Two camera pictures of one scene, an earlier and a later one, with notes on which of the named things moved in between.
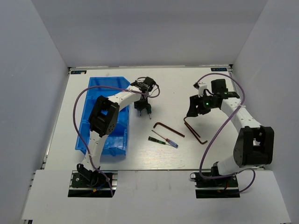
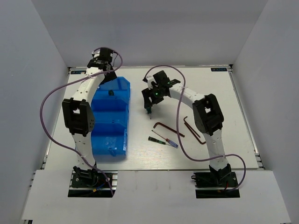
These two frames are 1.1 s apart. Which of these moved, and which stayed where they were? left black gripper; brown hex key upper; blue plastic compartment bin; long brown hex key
Moved: left black gripper
Stayed: brown hex key upper; blue plastic compartment bin; long brown hex key
